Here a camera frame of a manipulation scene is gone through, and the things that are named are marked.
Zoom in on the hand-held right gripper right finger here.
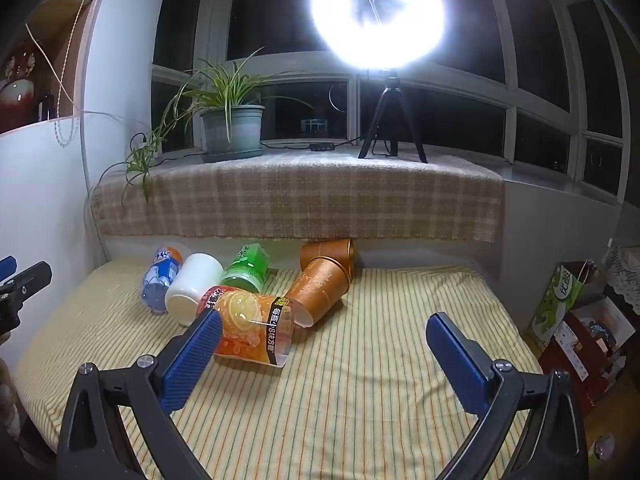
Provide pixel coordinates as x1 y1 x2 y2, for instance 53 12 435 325
426 312 589 480

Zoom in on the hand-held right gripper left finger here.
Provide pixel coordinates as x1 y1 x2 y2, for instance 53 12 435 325
56 308 224 480

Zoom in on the clear cup with orange label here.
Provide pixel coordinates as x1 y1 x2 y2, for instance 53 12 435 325
196 285 297 368

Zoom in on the white plastic cup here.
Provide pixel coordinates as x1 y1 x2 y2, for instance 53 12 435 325
164 253 224 325

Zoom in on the brown paper cup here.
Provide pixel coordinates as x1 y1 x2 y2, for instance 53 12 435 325
284 256 348 330
299 238 357 281

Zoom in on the striped yellow bed sheet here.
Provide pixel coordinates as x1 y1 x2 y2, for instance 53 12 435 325
12 252 547 480

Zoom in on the green paper bag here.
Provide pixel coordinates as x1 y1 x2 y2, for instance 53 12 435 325
530 260 599 354

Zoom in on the red cardboard box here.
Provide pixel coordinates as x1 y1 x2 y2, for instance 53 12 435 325
537 295 629 409

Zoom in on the pale purple object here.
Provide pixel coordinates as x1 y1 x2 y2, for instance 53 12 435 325
592 432 617 462

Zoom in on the red vase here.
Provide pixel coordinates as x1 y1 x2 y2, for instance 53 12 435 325
0 42 42 124

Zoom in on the checked beige cloth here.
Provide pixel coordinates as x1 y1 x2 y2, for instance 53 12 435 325
89 152 505 244

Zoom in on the white lace cloth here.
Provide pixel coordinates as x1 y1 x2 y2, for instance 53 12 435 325
602 245 640 312

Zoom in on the grey plant saucer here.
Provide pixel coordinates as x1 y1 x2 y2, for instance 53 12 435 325
201 146 266 164

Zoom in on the potted spider plant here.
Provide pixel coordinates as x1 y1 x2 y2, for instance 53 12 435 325
100 47 313 204

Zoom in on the wooden shelf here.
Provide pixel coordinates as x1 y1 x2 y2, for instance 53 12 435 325
0 0 120 134

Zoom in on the black tripod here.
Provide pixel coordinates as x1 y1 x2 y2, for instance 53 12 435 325
357 67 429 164

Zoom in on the beaded cord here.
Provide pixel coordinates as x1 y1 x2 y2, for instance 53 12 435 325
49 116 81 149

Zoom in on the ring light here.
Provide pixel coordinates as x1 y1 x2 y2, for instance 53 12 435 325
309 0 449 69

